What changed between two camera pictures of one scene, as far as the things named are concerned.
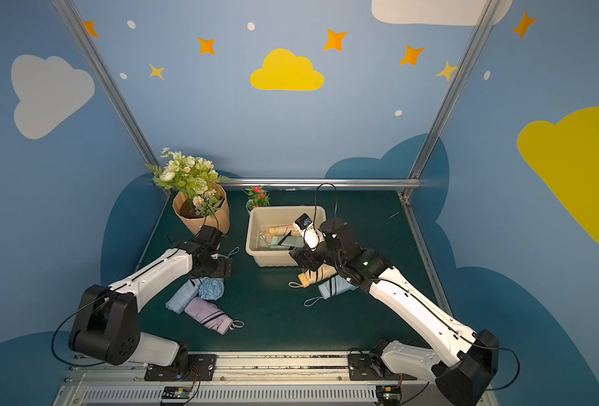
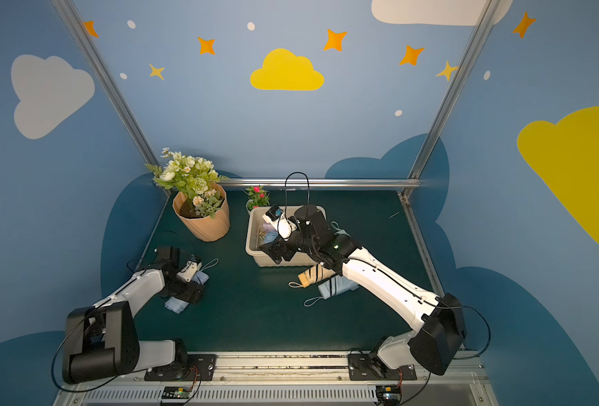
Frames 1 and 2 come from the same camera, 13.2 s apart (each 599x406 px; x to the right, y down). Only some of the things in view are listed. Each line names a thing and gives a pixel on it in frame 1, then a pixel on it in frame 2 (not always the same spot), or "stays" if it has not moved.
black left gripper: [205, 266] to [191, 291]
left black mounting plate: [202, 367] stays
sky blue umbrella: [211, 288] to [271, 233]
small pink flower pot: [258, 196] stays
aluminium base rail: [252, 380] stays
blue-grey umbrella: [338, 285] stays
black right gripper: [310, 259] to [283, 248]
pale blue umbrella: [184, 296] stays
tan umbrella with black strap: [323, 271] stays
